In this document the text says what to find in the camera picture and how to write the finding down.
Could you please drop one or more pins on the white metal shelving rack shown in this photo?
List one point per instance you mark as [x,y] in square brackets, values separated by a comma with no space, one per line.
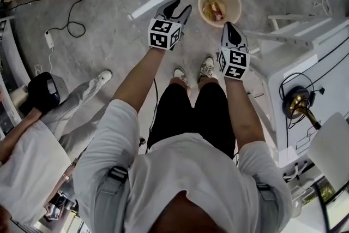
[12,68]

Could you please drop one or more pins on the person's right shoe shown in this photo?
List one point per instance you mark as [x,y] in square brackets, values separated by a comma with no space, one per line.
[206,66]

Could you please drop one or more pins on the person's shoe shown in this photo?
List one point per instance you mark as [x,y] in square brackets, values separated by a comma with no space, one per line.
[206,66]
[180,75]

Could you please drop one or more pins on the white power strip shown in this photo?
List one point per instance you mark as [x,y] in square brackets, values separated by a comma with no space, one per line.
[49,39]

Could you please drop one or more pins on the person's black shorts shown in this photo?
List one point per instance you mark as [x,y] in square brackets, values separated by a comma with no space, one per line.
[177,117]

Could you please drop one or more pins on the person's left leg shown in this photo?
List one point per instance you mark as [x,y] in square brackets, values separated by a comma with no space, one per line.
[177,82]

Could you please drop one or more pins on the person's left forearm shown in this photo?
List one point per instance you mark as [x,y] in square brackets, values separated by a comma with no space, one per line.
[139,79]

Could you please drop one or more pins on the white wooden chair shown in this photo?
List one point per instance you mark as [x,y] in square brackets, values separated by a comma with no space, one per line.
[300,32]

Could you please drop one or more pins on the red gold drink bottle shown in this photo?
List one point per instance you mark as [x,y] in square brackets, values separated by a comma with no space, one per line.
[212,8]

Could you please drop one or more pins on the person's right leg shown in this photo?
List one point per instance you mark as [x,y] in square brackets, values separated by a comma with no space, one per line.
[207,83]

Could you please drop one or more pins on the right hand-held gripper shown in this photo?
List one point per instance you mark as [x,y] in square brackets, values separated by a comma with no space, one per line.
[234,62]

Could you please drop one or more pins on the white shade table lamp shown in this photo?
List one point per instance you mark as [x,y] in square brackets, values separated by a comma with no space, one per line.
[331,150]

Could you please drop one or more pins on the person's white shirt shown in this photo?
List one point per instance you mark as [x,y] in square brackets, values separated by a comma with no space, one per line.
[188,172]

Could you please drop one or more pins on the person's leg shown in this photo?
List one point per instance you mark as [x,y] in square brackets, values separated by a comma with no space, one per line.
[207,83]
[177,82]

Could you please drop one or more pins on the white swivel chair base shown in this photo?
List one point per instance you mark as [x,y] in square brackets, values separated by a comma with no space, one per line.
[295,172]

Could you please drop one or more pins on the cream round waste bin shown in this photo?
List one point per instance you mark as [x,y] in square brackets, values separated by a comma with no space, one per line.
[231,0]

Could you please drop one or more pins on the white work table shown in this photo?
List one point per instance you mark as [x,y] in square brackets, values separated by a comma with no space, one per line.
[335,73]

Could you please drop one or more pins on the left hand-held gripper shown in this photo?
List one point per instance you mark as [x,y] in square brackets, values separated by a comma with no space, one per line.
[164,35]

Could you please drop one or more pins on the person's right forearm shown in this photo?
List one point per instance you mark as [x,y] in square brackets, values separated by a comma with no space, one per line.
[242,114]

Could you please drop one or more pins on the person's left shoe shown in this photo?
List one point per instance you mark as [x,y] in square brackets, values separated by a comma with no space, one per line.
[180,75]

